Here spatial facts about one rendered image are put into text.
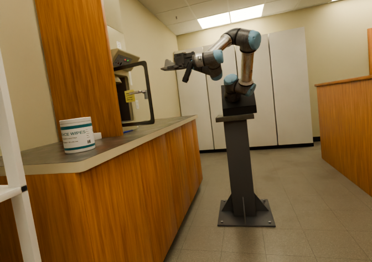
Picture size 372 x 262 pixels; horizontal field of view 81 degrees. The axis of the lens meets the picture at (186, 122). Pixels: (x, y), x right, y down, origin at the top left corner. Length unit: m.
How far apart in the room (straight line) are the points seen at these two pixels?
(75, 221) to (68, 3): 1.31
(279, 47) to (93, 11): 3.56
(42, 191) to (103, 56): 0.87
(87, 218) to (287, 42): 4.25
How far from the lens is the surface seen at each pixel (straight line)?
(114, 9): 1.92
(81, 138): 1.05
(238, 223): 2.11
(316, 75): 5.08
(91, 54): 1.57
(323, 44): 5.19
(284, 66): 4.51
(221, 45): 1.52
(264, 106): 4.44
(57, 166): 0.92
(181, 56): 1.27
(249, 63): 1.67
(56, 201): 0.98
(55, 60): 1.75
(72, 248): 1.03
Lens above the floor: 1.09
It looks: 5 degrees down
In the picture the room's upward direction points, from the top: 7 degrees counter-clockwise
